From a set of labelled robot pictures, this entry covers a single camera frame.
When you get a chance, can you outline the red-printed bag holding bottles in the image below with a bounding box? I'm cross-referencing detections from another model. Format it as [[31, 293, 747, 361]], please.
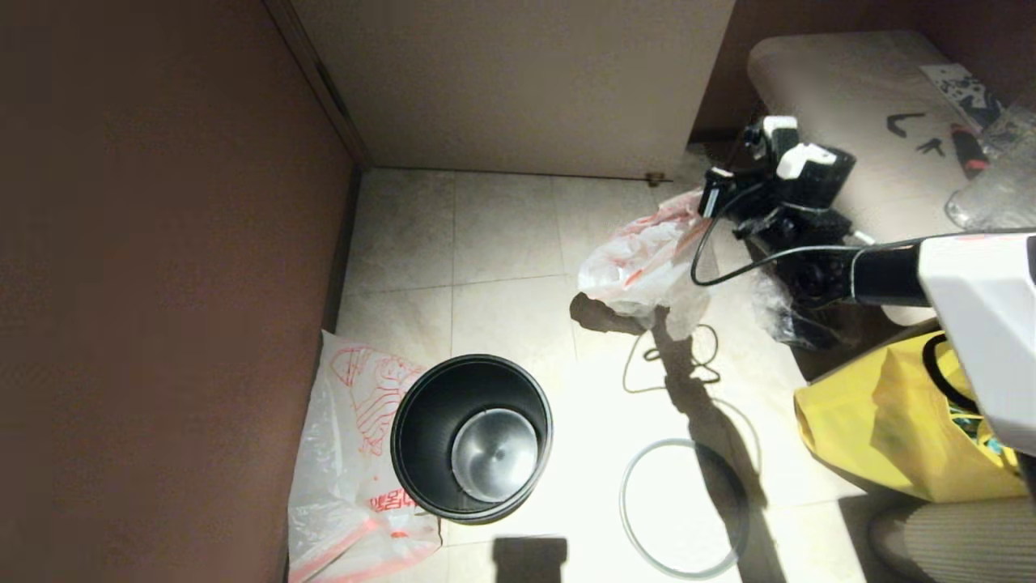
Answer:
[[576, 189, 714, 342]]

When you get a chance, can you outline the grey bin rim ring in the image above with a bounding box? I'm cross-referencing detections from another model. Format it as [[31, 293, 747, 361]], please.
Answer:
[[618, 436, 750, 581]]

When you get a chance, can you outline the black trash bin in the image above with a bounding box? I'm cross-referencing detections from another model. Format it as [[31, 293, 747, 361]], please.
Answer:
[[389, 353, 554, 526]]

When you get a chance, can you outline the yellow fabric tote bag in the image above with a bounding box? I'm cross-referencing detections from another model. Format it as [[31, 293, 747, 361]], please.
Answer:
[[792, 330, 1030, 504]]

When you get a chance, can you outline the flat red-printed plastic bag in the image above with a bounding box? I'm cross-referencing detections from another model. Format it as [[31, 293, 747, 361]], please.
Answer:
[[287, 330, 443, 583]]

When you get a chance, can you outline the small black lamp box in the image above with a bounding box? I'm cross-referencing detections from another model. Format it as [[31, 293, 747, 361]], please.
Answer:
[[699, 168, 723, 219]]

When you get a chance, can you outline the crumpled clear plastic wrap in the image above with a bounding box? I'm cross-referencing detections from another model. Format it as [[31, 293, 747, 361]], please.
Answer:
[[748, 266, 843, 350]]

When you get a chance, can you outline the white wood-grain table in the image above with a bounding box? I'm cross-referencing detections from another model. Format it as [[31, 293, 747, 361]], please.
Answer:
[[719, 32, 1036, 326]]

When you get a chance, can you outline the red and black tool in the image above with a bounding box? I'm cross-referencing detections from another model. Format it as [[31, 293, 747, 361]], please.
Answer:
[[948, 125, 991, 181]]

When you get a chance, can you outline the clear plastic water bottle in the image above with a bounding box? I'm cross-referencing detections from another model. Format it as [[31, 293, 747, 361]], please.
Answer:
[[944, 101, 1036, 232]]

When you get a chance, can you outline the blue printed paper sheet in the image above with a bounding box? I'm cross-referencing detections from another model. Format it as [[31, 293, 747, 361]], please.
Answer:
[[918, 62, 1013, 135]]

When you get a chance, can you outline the teal printed packet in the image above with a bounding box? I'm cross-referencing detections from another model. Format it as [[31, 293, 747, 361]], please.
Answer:
[[950, 408, 1021, 471]]

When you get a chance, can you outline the white cabinet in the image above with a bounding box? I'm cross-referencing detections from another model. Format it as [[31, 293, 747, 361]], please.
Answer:
[[290, 0, 738, 189]]

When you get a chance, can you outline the beige ribbed cylinder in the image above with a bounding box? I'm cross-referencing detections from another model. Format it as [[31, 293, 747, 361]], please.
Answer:
[[869, 495, 1036, 583]]

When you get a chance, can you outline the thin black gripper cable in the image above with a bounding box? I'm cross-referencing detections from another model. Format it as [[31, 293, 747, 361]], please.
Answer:
[[690, 181, 924, 287]]

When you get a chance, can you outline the black and white wrist camera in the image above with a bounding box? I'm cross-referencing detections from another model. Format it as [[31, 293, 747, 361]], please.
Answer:
[[742, 115, 799, 161]]

